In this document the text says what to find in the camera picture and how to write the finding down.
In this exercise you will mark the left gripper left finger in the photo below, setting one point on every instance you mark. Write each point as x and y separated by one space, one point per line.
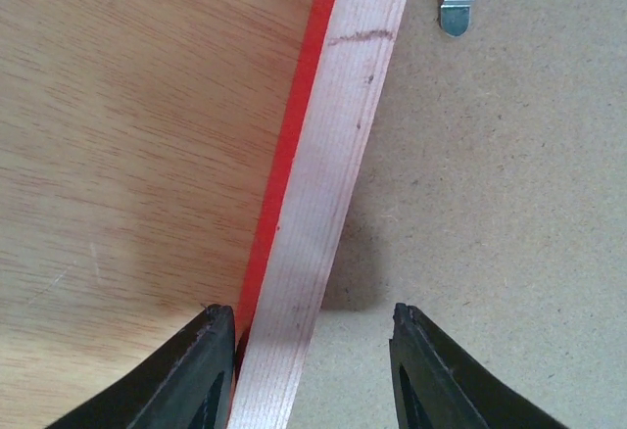
185 383

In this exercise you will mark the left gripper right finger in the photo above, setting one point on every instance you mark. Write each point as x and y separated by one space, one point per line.
438 384

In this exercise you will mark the red picture frame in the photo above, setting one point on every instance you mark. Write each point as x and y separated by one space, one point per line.
342 65

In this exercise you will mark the brown frame backing board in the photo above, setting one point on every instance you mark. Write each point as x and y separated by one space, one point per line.
492 195

